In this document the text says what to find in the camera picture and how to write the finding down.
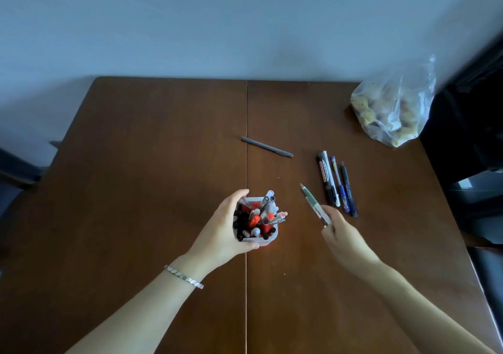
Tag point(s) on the dark blue pen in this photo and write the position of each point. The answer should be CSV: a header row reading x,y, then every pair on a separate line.
x,y
349,190

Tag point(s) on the person's left hand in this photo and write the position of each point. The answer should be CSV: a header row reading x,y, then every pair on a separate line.
x,y
214,235

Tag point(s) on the black marker with red label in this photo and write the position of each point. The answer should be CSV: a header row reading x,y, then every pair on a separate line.
x,y
324,176

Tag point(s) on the person's left forearm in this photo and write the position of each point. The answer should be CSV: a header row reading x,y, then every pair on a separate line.
x,y
153,310

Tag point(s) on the person's left thumb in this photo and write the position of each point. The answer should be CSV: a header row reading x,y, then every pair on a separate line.
x,y
237,199

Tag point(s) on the translucent white pen holder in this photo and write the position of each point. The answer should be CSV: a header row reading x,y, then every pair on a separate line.
x,y
270,236

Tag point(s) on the bunch of assorted pens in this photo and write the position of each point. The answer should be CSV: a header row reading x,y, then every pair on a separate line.
x,y
257,216

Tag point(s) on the person's right thumb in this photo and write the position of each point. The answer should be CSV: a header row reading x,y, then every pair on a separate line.
x,y
327,235

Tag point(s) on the grey pen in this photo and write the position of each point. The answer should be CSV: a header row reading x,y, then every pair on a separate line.
x,y
267,147

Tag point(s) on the grey seat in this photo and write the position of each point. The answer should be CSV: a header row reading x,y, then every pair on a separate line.
x,y
477,204

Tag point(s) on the blue and clear pen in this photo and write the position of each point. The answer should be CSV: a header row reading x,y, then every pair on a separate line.
x,y
340,186

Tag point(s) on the clear plastic bag of food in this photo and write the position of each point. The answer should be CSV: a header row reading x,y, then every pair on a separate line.
x,y
393,106

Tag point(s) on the black office chair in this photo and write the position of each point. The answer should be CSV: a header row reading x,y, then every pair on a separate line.
x,y
463,129

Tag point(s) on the person's right hand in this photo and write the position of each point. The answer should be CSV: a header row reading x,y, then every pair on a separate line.
x,y
347,243

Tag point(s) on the green and white pen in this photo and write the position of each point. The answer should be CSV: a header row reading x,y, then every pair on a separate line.
x,y
312,202

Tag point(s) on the person's right forearm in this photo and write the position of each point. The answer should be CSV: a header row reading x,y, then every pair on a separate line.
x,y
416,314

